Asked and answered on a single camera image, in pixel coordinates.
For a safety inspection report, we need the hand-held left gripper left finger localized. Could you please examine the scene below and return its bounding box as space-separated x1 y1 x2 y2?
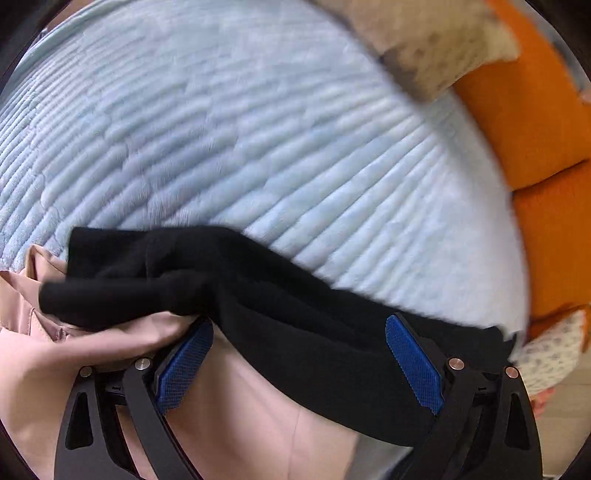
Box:
54 318 215 480

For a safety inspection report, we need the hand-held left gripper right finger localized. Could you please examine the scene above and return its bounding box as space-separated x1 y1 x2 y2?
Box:
385 314 544 480

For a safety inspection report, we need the pink garment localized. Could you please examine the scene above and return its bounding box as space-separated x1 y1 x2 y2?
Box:
0 244 361 480

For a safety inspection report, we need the black garment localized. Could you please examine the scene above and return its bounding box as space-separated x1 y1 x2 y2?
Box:
39 225 518 448

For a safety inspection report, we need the floral pillow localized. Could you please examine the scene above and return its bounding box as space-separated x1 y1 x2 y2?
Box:
516 308 588 398

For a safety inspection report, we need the white quilted mattress pad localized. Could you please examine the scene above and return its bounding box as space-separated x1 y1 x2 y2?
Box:
406 88 532 337

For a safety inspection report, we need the light blue ribbed blanket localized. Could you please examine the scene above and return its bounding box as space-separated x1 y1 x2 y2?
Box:
0 0 509 480

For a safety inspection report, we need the large orange cushion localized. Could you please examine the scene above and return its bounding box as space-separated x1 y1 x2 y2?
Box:
455 0 591 191

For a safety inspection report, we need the beige patchwork pillow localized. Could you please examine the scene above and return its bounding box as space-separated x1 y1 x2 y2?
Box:
316 0 522 103

